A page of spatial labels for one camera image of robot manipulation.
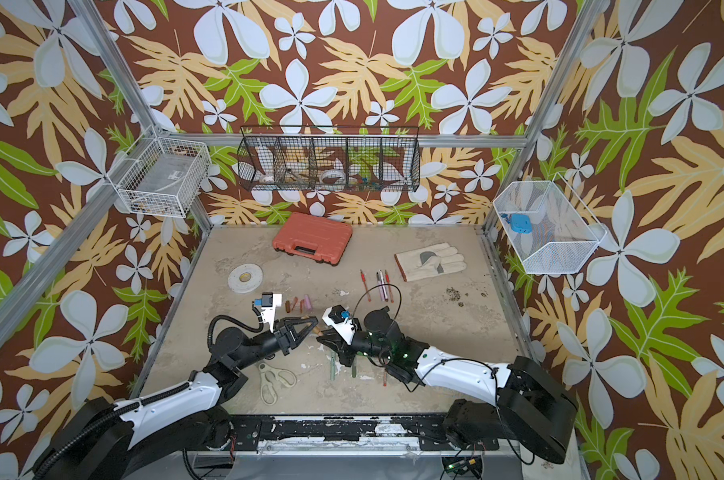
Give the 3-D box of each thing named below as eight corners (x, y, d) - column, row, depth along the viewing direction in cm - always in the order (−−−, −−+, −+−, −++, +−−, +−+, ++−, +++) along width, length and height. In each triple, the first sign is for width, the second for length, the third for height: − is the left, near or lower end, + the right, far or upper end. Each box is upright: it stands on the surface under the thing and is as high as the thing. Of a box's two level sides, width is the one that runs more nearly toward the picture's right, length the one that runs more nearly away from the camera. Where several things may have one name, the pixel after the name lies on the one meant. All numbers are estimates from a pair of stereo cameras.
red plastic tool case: (273, 252, 114) (269, 242, 110) (296, 217, 127) (294, 206, 122) (336, 269, 110) (335, 259, 105) (354, 231, 122) (353, 220, 117)
